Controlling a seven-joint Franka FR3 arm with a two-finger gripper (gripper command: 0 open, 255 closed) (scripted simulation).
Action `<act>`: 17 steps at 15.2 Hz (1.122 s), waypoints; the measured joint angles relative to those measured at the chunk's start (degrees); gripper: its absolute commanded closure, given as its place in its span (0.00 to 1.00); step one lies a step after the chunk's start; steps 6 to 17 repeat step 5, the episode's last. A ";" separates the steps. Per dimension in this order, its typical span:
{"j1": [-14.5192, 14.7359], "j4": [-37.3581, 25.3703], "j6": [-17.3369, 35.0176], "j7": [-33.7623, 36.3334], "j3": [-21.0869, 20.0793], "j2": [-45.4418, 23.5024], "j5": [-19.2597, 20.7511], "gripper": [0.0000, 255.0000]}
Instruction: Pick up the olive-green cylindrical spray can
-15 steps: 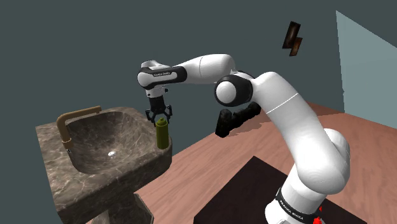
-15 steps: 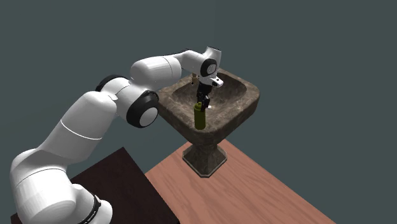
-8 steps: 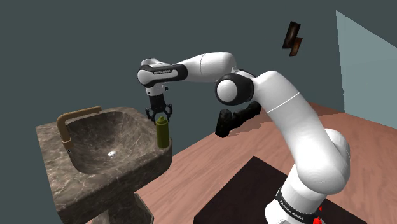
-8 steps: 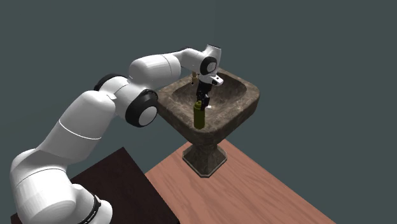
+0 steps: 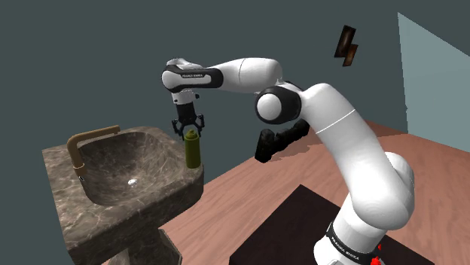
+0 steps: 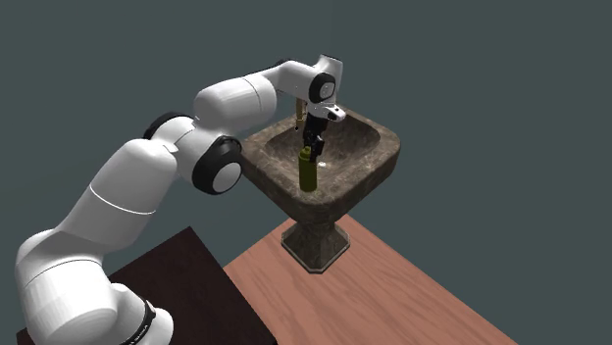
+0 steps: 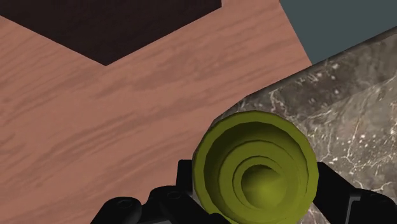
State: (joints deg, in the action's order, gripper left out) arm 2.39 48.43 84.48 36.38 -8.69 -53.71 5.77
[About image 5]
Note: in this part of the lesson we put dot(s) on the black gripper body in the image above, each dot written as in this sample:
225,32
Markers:
185,111

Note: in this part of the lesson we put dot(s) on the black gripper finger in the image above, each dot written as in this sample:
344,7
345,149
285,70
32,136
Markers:
177,127
200,123

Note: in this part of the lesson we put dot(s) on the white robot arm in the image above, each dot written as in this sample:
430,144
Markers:
341,139

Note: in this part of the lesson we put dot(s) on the olive green bottle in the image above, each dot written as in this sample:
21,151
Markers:
192,150

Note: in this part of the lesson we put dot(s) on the dark robot stand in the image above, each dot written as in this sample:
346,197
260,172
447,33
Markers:
293,231

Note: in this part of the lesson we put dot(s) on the dark marble pedestal sink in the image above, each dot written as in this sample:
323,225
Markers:
125,183

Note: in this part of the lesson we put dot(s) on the dark bolt-shaped wall picture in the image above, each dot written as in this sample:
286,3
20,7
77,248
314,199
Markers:
346,45

